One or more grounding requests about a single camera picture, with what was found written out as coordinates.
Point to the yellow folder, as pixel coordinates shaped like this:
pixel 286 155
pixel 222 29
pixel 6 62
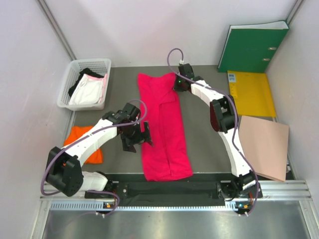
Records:
pixel 251 93

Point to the pink t shirt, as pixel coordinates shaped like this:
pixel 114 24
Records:
pixel 166 159

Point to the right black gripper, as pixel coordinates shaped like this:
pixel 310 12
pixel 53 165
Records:
pixel 176 86

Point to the aluminium rail frame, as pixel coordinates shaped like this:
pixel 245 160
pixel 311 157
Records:
pixel 286 211

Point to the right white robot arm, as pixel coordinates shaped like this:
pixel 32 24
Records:
pixel 223 119

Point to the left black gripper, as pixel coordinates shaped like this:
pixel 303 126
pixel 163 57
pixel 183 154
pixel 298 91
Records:
pixel 142 137

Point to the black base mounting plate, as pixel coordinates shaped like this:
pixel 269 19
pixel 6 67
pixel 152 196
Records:
pixel 211 188

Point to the green ring binder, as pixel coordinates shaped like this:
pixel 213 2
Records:
pixel 250 48

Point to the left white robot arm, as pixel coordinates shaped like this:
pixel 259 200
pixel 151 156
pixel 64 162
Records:
pixel 64 165

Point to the beige paper folder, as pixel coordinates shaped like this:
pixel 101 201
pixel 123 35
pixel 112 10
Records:
pixel 265 145

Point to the white plastic basket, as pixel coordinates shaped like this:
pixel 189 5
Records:
pixel 96 67

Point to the white t shirt in basket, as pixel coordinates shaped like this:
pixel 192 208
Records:
pixel 89 90

